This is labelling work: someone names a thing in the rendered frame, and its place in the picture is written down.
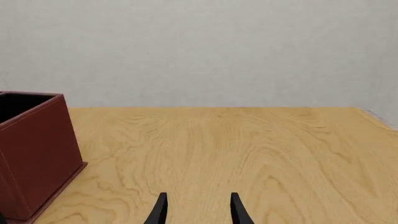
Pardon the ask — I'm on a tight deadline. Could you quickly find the red-brown desk caddy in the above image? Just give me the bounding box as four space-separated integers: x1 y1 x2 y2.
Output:
0 91 89 224

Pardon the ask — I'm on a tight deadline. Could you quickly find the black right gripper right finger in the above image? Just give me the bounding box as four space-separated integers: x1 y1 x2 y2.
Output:
230 192 255 224

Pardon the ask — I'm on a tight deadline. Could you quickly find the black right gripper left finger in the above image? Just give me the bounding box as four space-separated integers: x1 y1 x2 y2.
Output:
143 192 169 224

